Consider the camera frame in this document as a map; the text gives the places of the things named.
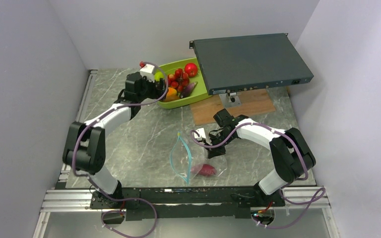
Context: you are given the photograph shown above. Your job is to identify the magenta fake sweet potato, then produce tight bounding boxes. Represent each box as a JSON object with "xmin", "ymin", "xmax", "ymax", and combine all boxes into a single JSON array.
[{"xmin": 190, "ymin": 164, "xmax": 217, "ymax": 177}]

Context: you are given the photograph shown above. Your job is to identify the lime green plastic tub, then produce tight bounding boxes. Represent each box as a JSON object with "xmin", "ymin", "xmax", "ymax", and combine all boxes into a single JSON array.
[{"xmin": 156, "ymin": 58, "xmax": 212, "ymax": 110}]

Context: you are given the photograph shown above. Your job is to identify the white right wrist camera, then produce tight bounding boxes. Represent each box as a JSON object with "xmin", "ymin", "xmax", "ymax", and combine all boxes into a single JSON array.
[{"xmin": 193, "ymin": 128, "xmax": 206, "ymax": 142}]

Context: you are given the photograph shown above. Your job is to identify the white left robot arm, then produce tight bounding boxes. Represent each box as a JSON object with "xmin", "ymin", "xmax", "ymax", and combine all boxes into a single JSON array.
[{"xmin": 63, "ymin": 72, "xmax": 169, "ymax": 208}]

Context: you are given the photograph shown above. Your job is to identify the dark grey rack device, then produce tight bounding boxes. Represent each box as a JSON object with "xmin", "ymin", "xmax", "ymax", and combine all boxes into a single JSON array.
[{"xmin": 189, "ymin": 33, "xmax": 314, "ymax": 95}]

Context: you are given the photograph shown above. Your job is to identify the red fake lychee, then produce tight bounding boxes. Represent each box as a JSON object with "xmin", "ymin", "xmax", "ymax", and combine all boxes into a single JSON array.
[
  {"xmin": 170, "ymin": 81, "xmax": 180, "ymax": 89},
  {"xmin": 167, "ymin": 74, "xmax": 177, "ymax": 81}
]

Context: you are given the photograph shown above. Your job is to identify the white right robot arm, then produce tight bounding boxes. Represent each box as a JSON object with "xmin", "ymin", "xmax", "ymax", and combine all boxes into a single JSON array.
[{"xmin": 206, "ymin": 109, "xmax": 316, "ymax": 206}]

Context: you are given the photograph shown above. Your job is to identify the metal stand base plate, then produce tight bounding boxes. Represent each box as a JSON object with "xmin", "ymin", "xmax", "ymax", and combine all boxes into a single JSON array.
[{"xmin": 219, "ymin": 92, "xmax": 242, "ymax": 108}]

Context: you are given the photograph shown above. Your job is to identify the clear zip top bag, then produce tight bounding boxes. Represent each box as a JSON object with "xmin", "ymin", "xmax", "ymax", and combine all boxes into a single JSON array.
[{"xmin": 169, "ymin": 132, "xmax": 228, "ymax": 185}]

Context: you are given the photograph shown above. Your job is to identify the orange fake fruit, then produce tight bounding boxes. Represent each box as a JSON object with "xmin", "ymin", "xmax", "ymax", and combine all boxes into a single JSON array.
[{"xmin": 165, "ymin": 87, "xmax": 179, "ymax": 101}]

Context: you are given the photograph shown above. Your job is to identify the wooden board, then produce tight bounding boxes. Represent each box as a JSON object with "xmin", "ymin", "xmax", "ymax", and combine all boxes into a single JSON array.
[{"xmin": 190, "ymin": 89, "xmax": 275, "ymax": 125}]

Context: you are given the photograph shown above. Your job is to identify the purple fake eggplant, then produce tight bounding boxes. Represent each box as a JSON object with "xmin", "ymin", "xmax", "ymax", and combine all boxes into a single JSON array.
[{"xmin": 180, "ymin": 82, "xmax": 198, "ymax": 99}]

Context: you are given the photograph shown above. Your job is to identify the red fake apple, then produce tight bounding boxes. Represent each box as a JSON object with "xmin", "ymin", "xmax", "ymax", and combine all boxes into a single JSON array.
[{"xmin": 184, "ymin": 62, "xmax": 198, "ymax": 77}]

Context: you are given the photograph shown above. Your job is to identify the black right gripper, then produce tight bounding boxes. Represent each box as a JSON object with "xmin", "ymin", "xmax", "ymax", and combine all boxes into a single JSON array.
[{"xmin": 203, "ymin": 131, "xmax": 235, "ymax": 159}]

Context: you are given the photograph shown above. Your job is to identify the aluminium frame rail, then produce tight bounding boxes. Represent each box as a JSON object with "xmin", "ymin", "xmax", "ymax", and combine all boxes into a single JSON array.
[{"xmin": 33, "ymin": 69, "xmax": 98, "ymax": 238}]

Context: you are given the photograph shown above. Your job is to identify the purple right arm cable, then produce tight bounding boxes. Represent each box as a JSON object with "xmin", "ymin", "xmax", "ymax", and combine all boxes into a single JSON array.
[{"xmin": 190, "ymin": 122, "xmax": 326, "ymax": 230}]

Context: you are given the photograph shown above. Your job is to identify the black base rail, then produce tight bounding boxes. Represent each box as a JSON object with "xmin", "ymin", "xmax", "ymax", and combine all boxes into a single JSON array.
[{"xmin": 90, "ymin": 186, "xmax": 285, "ymax": 221}]

